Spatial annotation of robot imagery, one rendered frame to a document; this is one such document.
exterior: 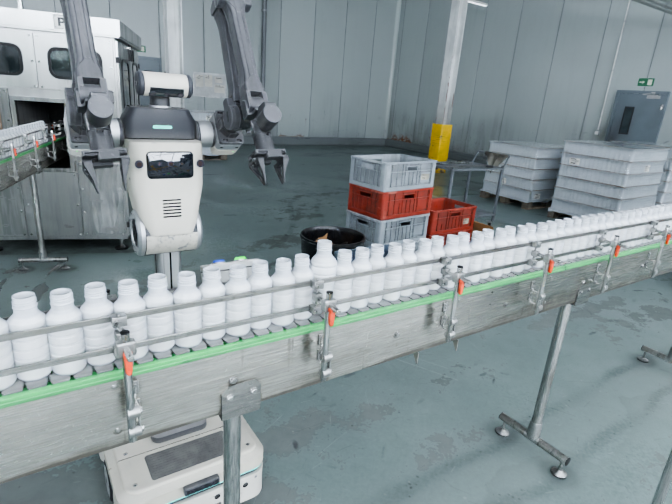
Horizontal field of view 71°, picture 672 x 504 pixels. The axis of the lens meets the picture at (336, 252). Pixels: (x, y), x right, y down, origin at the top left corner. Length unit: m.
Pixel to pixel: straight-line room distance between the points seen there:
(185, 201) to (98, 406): 0.78
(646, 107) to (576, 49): 2.14
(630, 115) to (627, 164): 4.44
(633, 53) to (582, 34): 1.27
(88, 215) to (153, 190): 3.23
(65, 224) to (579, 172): 6.59
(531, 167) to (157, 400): 7.62
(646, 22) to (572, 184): 5.11
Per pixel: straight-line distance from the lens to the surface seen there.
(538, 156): 8.26
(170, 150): 1.60
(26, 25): 4.71
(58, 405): 1.07
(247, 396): 1.19
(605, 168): 7.61
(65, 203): 4.83
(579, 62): 12.61
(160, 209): 1.62
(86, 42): 1.44
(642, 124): 11.74
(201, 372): 1.11
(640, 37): 12.10
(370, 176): 3.64
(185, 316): 1.06
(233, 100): 1.61
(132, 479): 1.90
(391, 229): 3.71
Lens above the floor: 1.55
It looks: 18 degrees down
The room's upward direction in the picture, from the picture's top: 5 degrees clockwise
